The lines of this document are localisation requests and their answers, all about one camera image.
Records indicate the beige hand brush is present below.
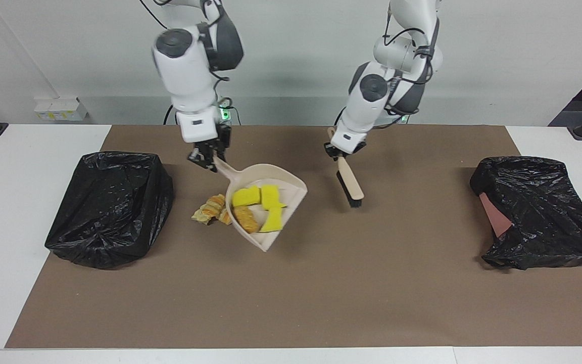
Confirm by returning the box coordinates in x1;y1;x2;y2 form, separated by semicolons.
327;127;365;209

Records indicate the yellow sponge with green scourer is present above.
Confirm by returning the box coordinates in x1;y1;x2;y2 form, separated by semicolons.
232;186;261;208

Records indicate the beige plastic dustpan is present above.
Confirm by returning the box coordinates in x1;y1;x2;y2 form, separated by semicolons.
213;156;308;252

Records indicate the brown bread roll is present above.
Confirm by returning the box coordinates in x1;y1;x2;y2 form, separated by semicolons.
233;205;260;234

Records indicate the yellow sponge piece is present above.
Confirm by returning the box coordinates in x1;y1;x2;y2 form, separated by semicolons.
259;207;284;233
261;185;288;210

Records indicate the black trash bag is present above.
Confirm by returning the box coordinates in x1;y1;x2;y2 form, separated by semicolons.
44;151;174;269
469;156;582;271

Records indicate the pink plastic bin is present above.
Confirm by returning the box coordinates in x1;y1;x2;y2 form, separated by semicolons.
479;192;515;238

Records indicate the white electrical outlet box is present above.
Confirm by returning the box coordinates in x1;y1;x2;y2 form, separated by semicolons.
33;97;89;122

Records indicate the brown table mat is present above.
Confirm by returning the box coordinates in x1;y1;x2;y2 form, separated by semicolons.
5;124;582;349

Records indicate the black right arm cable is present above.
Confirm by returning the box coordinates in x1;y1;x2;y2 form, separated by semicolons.
139;0;232;102

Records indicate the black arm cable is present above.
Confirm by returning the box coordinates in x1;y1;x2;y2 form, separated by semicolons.
139;0;232;102
382;0;441;117

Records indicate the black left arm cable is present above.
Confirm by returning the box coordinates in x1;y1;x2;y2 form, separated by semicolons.
382;0;441;117

